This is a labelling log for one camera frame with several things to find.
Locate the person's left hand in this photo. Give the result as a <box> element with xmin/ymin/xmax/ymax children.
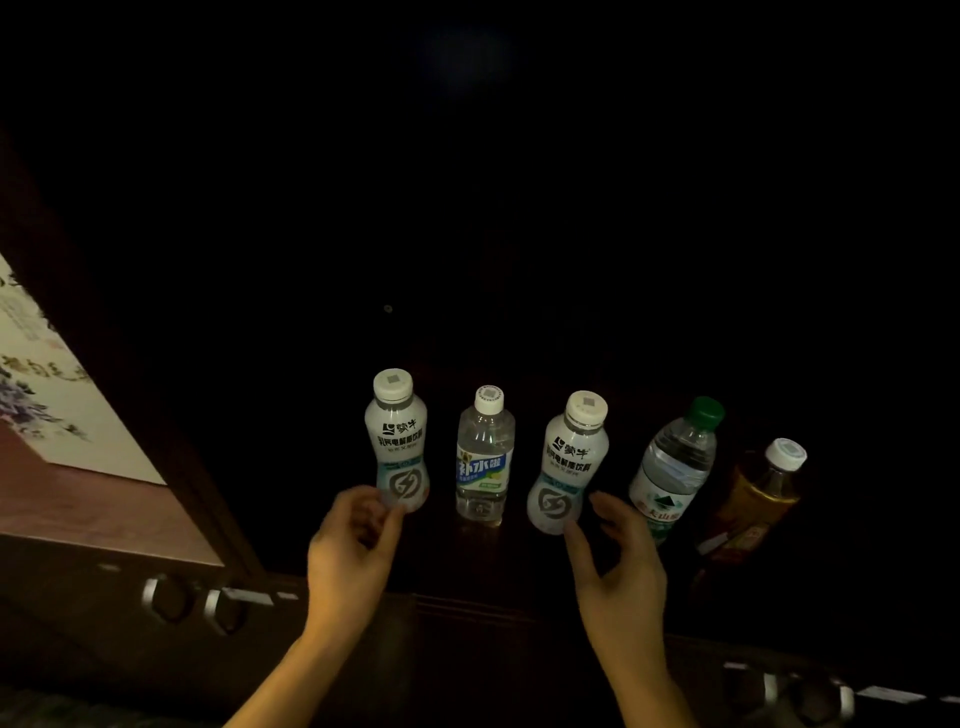
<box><xmin>303</xmin><ymin>485</ymin><xmax>410</xmax><ymax>640</ymax></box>

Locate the person's right hand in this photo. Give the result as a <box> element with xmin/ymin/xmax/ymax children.
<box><xmin>563</xmin><ymin>491</ymin><xmax>670</xmax><ymax>670</ymax></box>

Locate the green cap water bottle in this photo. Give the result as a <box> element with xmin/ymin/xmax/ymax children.
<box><xmin>628</xmin><ymin>395</ymin><xmax>727</xmax><ymax>545</ymax></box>

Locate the amber tea bottle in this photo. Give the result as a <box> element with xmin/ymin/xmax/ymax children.
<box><xmin>697</xmin><ymin>437</ymin><xmax>809</xmax><ymax>568</ymax></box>

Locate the clear bottle white cap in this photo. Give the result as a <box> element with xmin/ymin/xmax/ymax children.
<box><xmin>455</xmin><ymin>384</ymin><xmax>517</xmax><ymax>528</ymax></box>

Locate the white tea gift box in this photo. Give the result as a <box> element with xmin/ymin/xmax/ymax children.
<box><xmin>0</xmin><ymin>251</ymin><xmax>168</xmax><ymax>487</ymax></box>

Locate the dark wooden cabinet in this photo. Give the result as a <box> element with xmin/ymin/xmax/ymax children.
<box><xmin>0</xmin><ymin>0</ymin><xmax>960</xmax><ymax>728</ymax></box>

